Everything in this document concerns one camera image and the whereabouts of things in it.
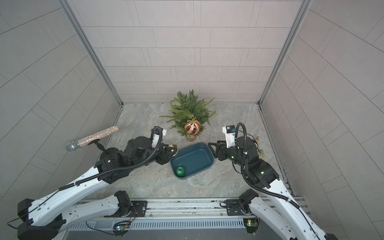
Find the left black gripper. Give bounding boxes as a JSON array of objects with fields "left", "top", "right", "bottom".
[{"left": 130, "top": 142, "right": 180, "bottom": 171}]

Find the red gold striped ornament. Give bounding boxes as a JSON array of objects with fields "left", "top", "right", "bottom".
[{"left": 185, "top": 119, "right": 201, "bottom": 136}]

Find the small gold ball ornament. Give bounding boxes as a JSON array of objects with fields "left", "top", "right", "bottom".
[{"left": 168, "top": 145, "right": 179, "bottom": 157}]

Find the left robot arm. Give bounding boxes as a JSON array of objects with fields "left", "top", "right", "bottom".
[{"left": 17, "top": 134, "right": 178, "bottom": 240}]

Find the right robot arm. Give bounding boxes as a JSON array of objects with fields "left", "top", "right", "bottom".
[{"left": 208, "top": 137, "right": 336, "bottom": 240}]

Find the small green christmas tree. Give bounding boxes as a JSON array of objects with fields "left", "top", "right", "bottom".
[{"left": 162, "top": 90, "right": 216, "bottom": 142}]

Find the teal plastic tray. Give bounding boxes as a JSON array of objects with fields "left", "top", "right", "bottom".
[{"left": 170, "top": 143, "right": 214, "bottom": 180}]

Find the green glitter ball ornament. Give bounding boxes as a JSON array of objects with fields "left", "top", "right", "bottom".
[{"left": 175, "top": 166, "right": 186, "bottom": 178}]

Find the small yellow toy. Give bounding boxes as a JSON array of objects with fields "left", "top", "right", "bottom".
[{"left": 258, "top": 149, "right": 264, "bottom": 157}]

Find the right circuit board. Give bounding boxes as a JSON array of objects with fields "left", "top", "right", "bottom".
[{"left": 243, "top": 217, "right": 260, "bottom": 234}]

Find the circuit board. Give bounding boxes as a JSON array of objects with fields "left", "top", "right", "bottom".
[
  {"left": 243, "top": 217, "right": 260, "bottom": 234},
  {"left": 112, "top": 221, "right": 132, "bottom": 237}
]

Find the left circuit board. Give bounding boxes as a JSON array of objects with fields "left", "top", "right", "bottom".
[{"left": 112, "top": 221, "right": 132, "bottom": 237}]

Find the glitter microphone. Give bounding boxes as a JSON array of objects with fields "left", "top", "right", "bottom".
[{"left": 66, "top": 126, "right": 119, "bottom": 152}]

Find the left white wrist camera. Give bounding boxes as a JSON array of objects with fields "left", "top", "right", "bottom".
[{"left": 151, "top": 126, "right": 167, "bottom": 148}]

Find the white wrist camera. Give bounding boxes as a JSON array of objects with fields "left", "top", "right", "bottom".
[
  {"left": 222, "top": 125, "right": 236, "bottom": 148},
  {"left": 151, "top": 126, "right": 167, "bottom": 148}
]

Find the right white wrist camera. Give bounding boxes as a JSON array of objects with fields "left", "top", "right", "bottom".
[{"left": 222, "top": 125, "right": 236, "bottom": 148}]

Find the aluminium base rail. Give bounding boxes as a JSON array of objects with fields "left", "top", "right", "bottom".
[{"left": 69, "top": 198, "right": 257, "bottom": 234}]

